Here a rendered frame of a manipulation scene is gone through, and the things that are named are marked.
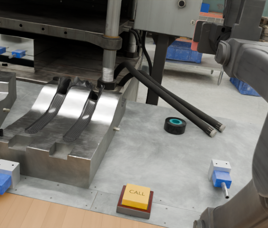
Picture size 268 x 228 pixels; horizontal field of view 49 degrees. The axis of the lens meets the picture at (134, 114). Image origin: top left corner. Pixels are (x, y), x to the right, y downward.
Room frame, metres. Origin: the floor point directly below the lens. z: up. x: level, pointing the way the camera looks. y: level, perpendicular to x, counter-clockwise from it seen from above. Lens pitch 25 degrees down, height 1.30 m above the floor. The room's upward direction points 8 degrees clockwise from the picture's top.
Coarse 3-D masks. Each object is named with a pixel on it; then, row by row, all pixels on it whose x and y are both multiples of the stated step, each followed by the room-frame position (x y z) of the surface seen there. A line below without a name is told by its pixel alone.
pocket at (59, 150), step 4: (56, 144) 0.65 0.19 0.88; (60, 144) 0.65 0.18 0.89; (64, 144) 0.65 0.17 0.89; (52, 148) 0.64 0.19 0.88; (56, 148) 0.65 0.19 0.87; (60, 148) 0.65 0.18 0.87; (64, 148) 0.65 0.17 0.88; (68, 148) 0.65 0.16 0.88; (72, 148) 0.65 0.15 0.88; (52, 152) 0.64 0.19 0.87; (56, 152) 0.65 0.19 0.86; (60, 152) 0.65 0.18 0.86; (64, 152) 0.65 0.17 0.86; (68, 152) 0.65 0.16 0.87; (52, 156) 0.61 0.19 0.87; (56, 156) 0.63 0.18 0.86; (60, 156) 0.63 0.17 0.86; (64, 156) 0.64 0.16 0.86
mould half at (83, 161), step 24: (48, 96) 0.89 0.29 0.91; (72, 96) 0.90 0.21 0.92; (120, 96) 0.94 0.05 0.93; (24, 120) 0.75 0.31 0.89; (72, 120) 0.80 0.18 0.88; (96, 120) 0.82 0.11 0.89; (120, 120) 1.00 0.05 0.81; (0, 144) 0.62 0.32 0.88; (48, 144) 0.64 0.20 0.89; (72, 144) 0.66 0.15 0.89; (96, 144) 0.67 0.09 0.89; (24, 168) 0.62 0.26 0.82; (48, 168) 0.61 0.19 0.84; (72, 168) 0.60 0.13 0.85; (96, 168) 0.67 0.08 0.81
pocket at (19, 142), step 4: (16, 136) 0.67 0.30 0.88; (20, 136) 0.66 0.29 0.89; (24, 136) 0.66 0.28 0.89; (12, 140) 0.65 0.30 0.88; (16, 140) 0.67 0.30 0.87; (20, 140) 0.66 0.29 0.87; (24, 140) 0.66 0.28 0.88; (28, 140) 0.66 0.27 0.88; (32, 140) 0.66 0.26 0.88; (8, 144) 0.62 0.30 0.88; (12, 144) 0.65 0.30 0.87; (16, 144) 0.66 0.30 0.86; (20, 144) 0.66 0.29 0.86; (24, 144) 0.66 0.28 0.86; (28, 144) 0.66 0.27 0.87; (12, 148) 0.62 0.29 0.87; (16, 148) 0.62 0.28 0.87; (20, 148) 0.64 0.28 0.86; (24, 148) 0.65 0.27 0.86
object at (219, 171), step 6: (216, 162) 0.72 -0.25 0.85; (222, 162) 0.73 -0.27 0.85; (228, 162) 0.73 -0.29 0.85; (210, 168) 0.73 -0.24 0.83; (216, 168) 0.70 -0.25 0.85; (222, 168) 0.70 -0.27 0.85; (228, 168) 0.70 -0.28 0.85; (210, 174) 0.71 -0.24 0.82; (216, 174) 0.68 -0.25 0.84; (222, 174) 0.69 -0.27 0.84; (228, 174) 0.69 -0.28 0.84; (210, 180) 0.70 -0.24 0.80; (216, 180) 0.66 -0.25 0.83; (222, 180) 0.66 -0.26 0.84; (228, 180) 0.66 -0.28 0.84; (216, 186) 0.66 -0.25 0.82; (222, 186) 0.65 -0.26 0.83; (228, 186) 0.66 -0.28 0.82; (228, 198) 0.61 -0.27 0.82
